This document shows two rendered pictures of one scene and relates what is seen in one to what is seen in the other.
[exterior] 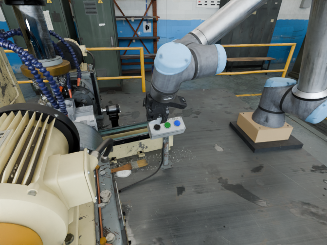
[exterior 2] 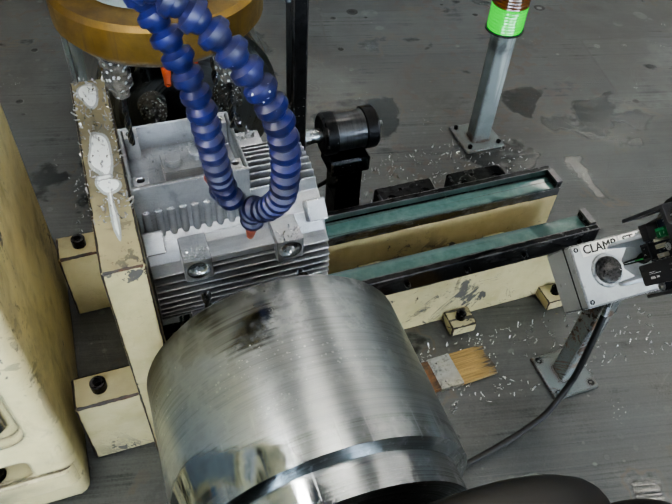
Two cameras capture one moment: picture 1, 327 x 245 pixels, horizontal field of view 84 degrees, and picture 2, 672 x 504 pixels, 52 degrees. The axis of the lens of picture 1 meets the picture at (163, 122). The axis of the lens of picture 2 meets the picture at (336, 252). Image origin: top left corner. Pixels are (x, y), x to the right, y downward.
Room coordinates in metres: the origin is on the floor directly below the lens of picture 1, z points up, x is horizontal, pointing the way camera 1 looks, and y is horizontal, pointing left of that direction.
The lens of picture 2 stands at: (0.22, 0.34, 1.61)
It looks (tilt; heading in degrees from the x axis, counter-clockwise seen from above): 48 degrees down; 358
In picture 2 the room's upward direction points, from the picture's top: 4 degrees clockwise
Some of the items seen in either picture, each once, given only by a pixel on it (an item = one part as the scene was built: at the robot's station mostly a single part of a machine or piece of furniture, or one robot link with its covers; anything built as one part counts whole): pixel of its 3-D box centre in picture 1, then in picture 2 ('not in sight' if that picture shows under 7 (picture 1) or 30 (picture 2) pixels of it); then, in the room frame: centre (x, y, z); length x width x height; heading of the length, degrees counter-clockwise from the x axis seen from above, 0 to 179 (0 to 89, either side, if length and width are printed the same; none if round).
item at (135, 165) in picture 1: (129, 166); (425, 378); (0.72, 0.19, 0.80); 0.21 x 0.05 x 0.01; 111
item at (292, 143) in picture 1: (263, 133); not in sight; (1.02, -0.67, 0.82); 0.32 x 0.32 x 0.03; 9
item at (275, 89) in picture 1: (278, 93); not in sight; (1.01, -0.68, 1.11); 0.17 x 0.15 x 0.18; 25
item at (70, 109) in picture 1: (61, 111); (185, 173); (0.77, 0.49, 1.11); 0.12 x 0.11 x 0.07; 110
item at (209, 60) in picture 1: (201, 61); not in sight; (0.57, -0.12, 1.39); 0.12 x 0.12 x 0.09; 25
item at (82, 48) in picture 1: (78, 68); not in sight; (1.39, 0.65, 1.16); 0.33 x 0.26 x 0.42; 20
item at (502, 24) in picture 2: not in sight; (507, 15); (1.26, 0.05, 1.05); 0.06 x 0.06 x 0.04
